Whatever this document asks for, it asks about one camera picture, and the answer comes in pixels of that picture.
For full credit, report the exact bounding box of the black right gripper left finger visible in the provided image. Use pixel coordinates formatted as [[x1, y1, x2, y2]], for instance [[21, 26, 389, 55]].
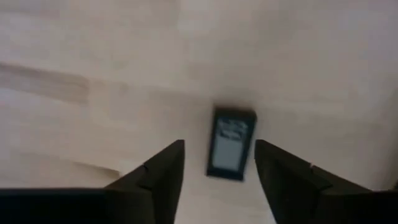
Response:
[[104, 139, 186, 224]]

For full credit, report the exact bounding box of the black digital timer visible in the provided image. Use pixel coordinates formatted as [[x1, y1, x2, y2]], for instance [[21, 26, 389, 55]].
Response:
[[205, 106, 258, 182]]

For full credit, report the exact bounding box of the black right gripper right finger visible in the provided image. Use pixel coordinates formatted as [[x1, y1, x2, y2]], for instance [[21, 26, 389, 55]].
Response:
[[254, 139, 373, 224]]

